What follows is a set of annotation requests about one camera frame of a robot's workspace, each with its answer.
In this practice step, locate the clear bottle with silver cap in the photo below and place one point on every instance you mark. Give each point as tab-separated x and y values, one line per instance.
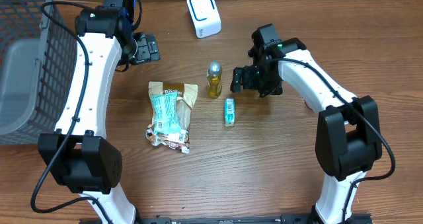
214	80

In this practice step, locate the grey plastic mesh basket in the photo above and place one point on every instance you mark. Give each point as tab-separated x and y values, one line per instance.
37	63

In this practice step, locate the brown white wrapper packet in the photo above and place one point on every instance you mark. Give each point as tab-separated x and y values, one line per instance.
177	141

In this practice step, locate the small green tissue packet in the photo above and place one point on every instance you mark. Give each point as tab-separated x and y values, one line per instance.
229	112

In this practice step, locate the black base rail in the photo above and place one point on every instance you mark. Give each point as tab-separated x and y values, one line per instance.
231	220

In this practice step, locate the light green snack packet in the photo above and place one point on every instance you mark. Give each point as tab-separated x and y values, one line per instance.
166	118

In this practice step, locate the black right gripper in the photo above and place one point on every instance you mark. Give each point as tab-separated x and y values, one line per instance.
249	73

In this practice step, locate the brown Pantree pouch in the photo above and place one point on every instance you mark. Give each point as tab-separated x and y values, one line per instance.
186	98

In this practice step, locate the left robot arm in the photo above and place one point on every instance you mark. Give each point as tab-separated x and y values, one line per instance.
77	154

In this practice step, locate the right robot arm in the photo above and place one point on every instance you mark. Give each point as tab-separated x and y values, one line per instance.
347	143

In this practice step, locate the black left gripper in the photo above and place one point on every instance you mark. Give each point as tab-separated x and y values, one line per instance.
145	49

